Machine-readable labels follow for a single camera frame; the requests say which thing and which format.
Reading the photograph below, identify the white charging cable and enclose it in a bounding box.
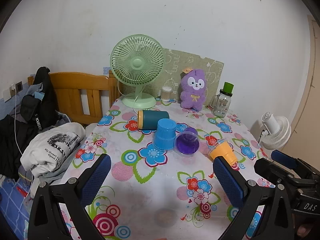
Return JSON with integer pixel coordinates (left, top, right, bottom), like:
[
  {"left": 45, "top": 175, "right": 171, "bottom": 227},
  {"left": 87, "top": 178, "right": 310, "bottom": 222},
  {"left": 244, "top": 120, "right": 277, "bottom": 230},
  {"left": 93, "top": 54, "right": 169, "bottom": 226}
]
[{"left": 11, "top": 86, "right": 35, "bottom": 198}]

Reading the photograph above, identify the beige door frame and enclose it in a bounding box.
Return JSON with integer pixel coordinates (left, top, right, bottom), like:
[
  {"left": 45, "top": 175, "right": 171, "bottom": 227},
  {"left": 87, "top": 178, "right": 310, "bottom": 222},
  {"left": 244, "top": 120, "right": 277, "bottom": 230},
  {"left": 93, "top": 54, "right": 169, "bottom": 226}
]
[{"left": 287, "top": 15, "right": 320, "bottom": 160}]

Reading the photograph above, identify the glass jar with green lid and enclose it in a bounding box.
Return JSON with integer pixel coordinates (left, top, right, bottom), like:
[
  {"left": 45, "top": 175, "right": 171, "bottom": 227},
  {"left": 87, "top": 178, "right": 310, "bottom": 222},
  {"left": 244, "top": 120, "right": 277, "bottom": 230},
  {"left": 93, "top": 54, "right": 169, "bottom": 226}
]
[{"left": 210, "top": 82, "right": 234, "bottom": 117}]

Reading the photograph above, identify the wall socket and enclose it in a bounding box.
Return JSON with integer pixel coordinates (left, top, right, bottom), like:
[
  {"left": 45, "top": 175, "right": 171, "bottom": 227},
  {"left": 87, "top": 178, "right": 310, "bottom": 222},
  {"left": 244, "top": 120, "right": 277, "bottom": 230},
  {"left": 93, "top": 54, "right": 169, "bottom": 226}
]
[{"left": 10, "top": 81, "right": 23, "bottom": 97}]

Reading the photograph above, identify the black jacket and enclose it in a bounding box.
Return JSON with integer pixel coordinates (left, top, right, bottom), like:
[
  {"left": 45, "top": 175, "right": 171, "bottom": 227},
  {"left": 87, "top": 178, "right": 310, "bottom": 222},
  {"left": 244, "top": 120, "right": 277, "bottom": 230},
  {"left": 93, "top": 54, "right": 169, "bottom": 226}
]
[{"left": 20, "top": 66, "right": 59, "bottom": 133}]

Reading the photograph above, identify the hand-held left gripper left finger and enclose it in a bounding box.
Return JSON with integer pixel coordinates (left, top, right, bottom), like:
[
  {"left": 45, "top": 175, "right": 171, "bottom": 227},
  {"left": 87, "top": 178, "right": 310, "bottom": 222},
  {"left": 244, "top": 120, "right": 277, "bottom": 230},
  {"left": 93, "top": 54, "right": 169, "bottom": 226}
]
[{"left": 28, "top": 154, "right": 112, "bottom": 240}]

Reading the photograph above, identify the wooden bed headboard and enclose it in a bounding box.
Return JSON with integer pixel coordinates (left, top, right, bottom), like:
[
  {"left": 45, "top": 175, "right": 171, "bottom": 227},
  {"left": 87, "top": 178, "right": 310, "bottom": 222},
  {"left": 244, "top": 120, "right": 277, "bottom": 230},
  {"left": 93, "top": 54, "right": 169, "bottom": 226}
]
[{"left": 27, "top": 70, "right": 123, "bottom": 126}]

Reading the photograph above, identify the cotton swab container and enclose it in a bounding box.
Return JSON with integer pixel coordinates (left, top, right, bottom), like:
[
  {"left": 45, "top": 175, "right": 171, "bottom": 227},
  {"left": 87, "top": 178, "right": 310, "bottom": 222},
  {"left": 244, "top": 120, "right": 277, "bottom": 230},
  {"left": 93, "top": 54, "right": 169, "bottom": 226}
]
[{"left": 161, "top": 86, "right": 173, "bottom": 102}]

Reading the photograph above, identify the blue checkered bed sheet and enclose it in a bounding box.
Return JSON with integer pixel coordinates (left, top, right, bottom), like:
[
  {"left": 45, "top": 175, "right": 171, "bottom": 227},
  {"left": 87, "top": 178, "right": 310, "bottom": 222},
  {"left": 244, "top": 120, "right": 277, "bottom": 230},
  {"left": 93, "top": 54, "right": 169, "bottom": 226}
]
[{"left": 0, "top": 177, "right": 34, "bottom": 240}]

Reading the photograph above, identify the white printed t-shirt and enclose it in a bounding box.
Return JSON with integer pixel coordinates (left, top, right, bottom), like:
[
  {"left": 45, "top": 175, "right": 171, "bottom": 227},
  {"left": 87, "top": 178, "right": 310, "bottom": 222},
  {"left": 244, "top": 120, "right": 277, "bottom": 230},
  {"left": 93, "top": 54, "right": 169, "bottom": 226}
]
[{"left": 20, "top": 122, "right": 86, "bottom": 178}]

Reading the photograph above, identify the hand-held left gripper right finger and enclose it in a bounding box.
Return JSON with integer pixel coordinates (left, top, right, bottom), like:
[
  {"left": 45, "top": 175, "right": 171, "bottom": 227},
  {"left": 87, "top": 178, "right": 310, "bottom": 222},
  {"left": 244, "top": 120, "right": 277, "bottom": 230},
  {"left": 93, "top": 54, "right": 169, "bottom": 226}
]
[{"left": 212, "top": 156, "right": 298, "bottom": 240}]

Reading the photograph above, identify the teal cup with orange rim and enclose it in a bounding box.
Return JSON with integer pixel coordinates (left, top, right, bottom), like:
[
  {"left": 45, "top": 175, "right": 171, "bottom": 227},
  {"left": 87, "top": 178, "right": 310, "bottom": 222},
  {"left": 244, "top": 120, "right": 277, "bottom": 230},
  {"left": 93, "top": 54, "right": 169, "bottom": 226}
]
[{"left": 137, "top": 110, "right": 170, "bottom": 130}]

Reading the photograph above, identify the orange plastic cup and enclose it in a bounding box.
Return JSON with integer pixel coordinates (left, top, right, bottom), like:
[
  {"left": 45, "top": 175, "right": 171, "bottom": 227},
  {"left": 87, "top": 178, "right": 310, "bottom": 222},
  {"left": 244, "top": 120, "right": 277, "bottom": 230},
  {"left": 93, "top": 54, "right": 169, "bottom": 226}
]
[{"left": 209, "top": 140, "right": 238, "bottom": 164}]

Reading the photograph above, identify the black cloth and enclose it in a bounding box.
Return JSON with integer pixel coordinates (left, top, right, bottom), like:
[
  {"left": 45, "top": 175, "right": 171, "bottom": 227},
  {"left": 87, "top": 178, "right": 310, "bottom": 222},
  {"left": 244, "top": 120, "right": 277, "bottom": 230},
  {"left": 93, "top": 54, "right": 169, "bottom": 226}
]
[{"left": 0, "top": 115, "right": 38, "bottom": 180}]

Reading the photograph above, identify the white fan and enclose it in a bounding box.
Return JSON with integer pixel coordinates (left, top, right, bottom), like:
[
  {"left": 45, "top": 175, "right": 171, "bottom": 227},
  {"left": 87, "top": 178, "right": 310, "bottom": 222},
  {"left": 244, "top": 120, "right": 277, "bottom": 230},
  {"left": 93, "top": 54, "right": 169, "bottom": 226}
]
[{"left": 259, "top": 112, "right": 292, "bottom": 152}]

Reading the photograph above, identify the grey clothing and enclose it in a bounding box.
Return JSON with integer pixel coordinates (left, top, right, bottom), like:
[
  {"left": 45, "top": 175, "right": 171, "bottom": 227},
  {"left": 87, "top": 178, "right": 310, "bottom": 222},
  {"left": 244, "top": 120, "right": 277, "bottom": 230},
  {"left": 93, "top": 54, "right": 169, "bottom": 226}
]
[{"left": 19, "top": 152, "right": 75, "bottom": 188}]

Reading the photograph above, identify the blue plastic cup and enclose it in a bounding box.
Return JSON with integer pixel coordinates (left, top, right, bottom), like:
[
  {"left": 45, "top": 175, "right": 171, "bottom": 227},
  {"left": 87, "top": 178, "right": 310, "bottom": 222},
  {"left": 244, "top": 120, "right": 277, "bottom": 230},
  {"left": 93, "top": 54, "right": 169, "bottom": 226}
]
[{"left": 152, "top": 119, "right": 177, "bottom": 152}]

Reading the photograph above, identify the purple transparent cup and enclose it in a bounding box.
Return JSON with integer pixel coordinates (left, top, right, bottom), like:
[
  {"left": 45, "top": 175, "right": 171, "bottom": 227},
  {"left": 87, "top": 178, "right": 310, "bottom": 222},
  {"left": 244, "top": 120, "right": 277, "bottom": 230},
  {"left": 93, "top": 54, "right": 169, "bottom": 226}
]
[{"left": 174, "top": 127, "right": 200, "bottom": 157}]

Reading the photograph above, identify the floral tablecloth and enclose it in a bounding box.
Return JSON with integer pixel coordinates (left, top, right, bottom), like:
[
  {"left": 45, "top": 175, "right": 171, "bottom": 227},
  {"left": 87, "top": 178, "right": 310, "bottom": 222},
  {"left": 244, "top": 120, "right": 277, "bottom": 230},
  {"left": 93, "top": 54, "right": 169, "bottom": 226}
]
[{"left": 59, "top": 96, "right": 275, "bottom": 240}]

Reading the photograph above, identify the person's right hand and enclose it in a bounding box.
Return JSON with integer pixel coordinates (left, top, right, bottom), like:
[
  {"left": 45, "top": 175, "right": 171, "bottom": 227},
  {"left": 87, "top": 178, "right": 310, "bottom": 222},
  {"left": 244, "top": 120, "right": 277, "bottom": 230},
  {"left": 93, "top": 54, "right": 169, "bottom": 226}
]
[{"left": 296, "top": 224, "right": 314, "bottom": 238}]

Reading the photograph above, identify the green desk fan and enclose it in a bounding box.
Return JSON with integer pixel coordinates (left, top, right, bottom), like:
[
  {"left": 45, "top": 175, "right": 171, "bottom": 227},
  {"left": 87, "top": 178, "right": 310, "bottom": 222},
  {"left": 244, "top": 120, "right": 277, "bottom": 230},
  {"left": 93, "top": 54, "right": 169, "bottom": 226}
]
[{"left": 109, "top": 34, "right": 166, "bottom": 110}]

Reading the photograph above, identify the purple plush toy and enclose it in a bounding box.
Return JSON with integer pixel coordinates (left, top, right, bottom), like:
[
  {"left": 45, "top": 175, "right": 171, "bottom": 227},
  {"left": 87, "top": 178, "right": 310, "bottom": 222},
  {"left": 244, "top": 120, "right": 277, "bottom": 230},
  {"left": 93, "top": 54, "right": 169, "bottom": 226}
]
[{"left": 180, "top": 69, "right": 208, "bottom": 111}]

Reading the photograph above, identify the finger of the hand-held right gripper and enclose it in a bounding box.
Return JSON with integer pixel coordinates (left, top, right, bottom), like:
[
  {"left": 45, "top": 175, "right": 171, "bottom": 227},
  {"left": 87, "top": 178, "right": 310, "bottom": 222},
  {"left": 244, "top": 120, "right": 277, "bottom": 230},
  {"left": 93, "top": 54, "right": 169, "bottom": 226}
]
[
  {"left": 254, "top": 158, "right": 297, "bottom": 187},
  {"left": 271, "top": 150, "right": 313, "bottom": 174}
]

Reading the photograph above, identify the green patterned board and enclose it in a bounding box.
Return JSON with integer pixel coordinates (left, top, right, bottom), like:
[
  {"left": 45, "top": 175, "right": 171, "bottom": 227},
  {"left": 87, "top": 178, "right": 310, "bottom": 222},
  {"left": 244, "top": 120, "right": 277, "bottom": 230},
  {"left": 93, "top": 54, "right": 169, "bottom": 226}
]
[{"left": 160, "top": 49, "right": 225, "bottom": 105}]

